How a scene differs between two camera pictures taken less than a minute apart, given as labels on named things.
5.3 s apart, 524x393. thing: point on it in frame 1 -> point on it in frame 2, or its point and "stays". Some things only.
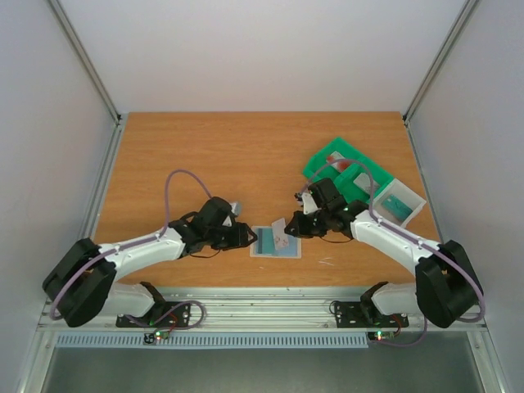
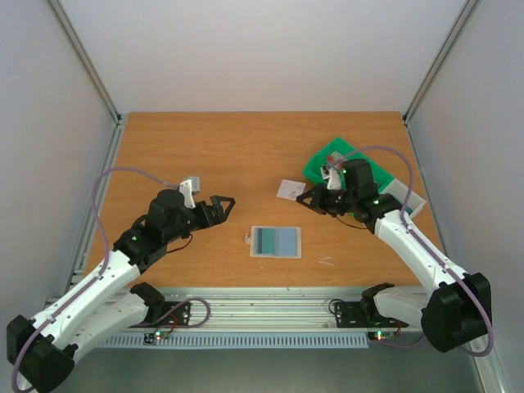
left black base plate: [168, 314] stays
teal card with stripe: [264, 241] stays
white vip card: [281, 239] -> [291, 189]
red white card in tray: [340, 166] stays
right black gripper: [305, 225] -> [324, 196]
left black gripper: [241, 239] -> [219, 216]
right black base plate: [352, 314] stays
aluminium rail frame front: [261, 310] stays
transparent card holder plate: [264, 246] stays
